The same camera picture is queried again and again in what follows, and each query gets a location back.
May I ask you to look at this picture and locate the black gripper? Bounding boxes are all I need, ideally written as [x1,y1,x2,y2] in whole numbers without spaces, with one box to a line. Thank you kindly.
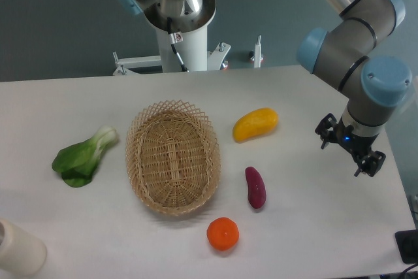
[315,112,386,177]

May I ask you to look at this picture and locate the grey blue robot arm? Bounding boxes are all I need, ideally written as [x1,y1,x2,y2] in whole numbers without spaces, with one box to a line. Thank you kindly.
[115,0,412,176]

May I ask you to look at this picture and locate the yellow mango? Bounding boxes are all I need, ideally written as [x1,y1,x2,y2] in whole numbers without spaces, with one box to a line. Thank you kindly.
[233,107,279,142]

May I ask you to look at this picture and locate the purple sweet potato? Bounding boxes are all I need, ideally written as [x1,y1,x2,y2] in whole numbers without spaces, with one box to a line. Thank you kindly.
[245,167,266,210]

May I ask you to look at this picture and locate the black device at edge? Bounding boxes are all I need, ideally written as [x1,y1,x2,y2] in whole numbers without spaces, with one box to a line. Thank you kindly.
[394,229,417,264]

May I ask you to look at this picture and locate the orange tangerine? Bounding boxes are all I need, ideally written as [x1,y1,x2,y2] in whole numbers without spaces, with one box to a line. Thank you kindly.
[206,217,240,252]

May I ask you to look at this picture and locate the woven wicker basket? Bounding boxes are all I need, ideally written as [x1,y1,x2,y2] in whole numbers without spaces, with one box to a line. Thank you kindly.
[125,100,221,216]

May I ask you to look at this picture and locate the green bok choy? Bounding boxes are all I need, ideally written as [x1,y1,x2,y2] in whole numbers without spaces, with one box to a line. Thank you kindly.
[52,125,118,188]

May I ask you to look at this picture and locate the white cylindrical bottle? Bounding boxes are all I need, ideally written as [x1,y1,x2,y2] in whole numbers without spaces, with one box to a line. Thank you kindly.
[1,218,47,276]

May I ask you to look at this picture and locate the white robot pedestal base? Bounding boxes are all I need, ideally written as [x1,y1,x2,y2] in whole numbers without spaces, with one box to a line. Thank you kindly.
[113,0,231,76]

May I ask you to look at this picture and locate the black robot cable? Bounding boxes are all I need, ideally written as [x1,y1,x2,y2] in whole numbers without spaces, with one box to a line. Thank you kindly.
[166,16,189,73]

